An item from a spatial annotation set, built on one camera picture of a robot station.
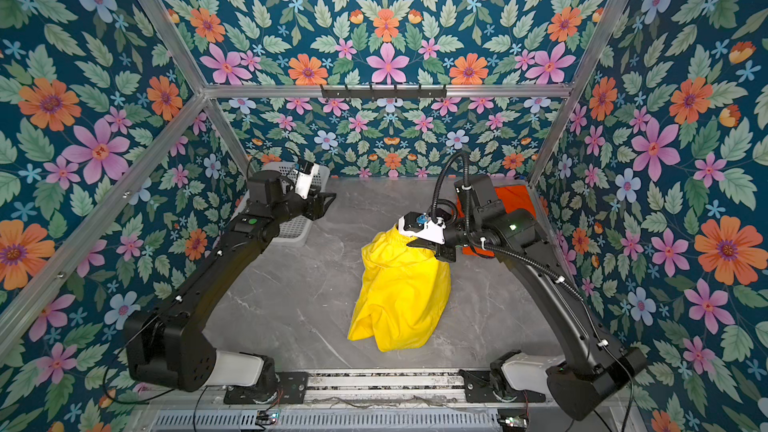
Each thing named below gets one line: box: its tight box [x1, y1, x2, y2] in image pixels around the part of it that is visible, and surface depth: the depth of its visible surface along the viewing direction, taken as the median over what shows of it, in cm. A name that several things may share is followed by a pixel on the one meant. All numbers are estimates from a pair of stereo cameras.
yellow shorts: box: [348, 225, 452, 352], surface depth 76 cm
